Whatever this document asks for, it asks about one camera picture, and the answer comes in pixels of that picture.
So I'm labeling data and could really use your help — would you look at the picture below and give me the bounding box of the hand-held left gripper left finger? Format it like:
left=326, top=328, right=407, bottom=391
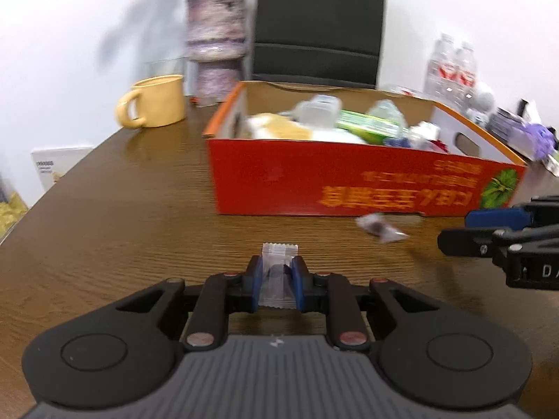
left=116, top=255, right=265, bottom=352

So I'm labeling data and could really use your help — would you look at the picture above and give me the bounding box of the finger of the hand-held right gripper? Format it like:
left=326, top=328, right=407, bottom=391
left=437, top=226, right=511, bottom=258
left=464, top=206, right=531, bottom=230

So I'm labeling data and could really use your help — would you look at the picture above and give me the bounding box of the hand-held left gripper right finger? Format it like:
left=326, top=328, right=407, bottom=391
left=292, top=255, right=442, bottom=352

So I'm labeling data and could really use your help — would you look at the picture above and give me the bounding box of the small clear sachet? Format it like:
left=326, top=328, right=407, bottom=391
left=259, top=242, right=298, bottom=308
left=356, top=213, right=409, bottom=244

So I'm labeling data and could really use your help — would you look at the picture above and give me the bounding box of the red cardboard box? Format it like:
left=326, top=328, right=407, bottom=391
left=203, top=81, right=528, bottom=218

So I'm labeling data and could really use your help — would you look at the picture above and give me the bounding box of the white packet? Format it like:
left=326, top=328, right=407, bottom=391
left=408, top=121, right=442, bottom=151

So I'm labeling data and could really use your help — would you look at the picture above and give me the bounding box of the green box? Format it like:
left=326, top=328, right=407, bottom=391
left=336, top=109, right=405, bottom=145

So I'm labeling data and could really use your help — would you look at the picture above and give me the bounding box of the yellow and white plush alpaca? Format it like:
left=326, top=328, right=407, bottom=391
left=247, top=112, right=365, bottom=144

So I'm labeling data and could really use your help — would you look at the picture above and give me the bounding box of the translucent plastic container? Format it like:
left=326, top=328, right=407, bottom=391
left=293, top=95, right=342, bottom=128

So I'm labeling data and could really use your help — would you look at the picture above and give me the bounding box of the purple tissue pack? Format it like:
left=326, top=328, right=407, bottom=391
left=515, top=121, right=557, bottom=161

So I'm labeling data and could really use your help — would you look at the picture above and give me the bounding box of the dark striped small box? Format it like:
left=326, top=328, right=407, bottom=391
left=487, top=107, right=525, bottom=140

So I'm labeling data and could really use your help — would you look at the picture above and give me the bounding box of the white robot toy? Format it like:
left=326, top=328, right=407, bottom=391
left=465, top=83, right=496, bottom=125

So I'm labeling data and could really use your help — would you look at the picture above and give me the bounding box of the lying clear water bottle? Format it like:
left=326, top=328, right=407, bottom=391
left=384, top=84, right=426, bottom=97

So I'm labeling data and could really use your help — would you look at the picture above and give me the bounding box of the yellow mug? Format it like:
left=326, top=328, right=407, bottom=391
left=115, top=74, right=188, bottom=128

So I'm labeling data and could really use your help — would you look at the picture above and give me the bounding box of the white booklet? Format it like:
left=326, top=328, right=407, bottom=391
left=30, top=146, right=94, bottom=190

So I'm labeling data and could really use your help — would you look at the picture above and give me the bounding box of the clear drinking glass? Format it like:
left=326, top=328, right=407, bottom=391
left=146, top=57, right=188, bottom=80

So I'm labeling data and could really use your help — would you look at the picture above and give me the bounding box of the clear bag of yellow snacks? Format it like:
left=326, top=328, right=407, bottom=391
left=0, top=175, right=29, bottom=238

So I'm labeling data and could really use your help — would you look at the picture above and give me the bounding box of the purple textured vase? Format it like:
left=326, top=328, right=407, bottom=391
left=186, top=0, right=247, bottom=104

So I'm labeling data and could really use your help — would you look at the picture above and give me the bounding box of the black paper bag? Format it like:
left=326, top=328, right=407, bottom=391
left=251, top=0, right=389, bottom=90

